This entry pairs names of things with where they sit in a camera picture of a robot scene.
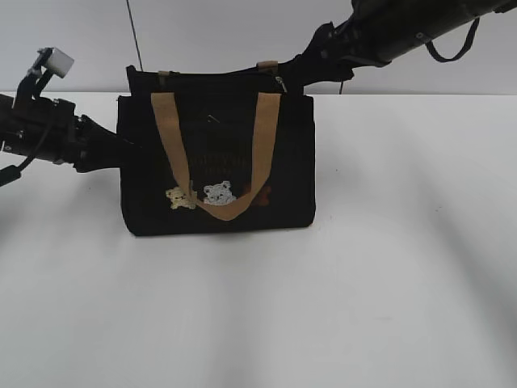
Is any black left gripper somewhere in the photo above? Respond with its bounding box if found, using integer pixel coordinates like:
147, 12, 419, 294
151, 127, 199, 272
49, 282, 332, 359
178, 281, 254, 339
71, 115, 121, 173

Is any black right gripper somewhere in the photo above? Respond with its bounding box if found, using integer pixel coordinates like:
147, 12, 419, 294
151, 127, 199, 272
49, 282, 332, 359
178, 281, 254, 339
278, 22, 354, 87

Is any black canvas tote bag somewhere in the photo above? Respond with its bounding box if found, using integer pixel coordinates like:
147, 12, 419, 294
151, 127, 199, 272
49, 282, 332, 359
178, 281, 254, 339
116, 66, 316, 237

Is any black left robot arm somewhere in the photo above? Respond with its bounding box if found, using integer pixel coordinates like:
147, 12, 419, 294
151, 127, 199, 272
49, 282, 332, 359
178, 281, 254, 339
1, 95, 131, 173

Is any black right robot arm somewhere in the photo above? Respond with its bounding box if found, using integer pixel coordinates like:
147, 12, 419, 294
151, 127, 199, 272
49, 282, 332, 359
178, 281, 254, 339
278, 0, 516, 87

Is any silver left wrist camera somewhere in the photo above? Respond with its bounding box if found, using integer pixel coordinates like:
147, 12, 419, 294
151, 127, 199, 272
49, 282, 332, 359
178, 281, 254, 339
38, 47, 74, 78

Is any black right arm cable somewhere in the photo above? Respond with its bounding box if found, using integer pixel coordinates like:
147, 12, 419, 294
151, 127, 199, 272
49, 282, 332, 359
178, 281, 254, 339
423, 15, 481, 63

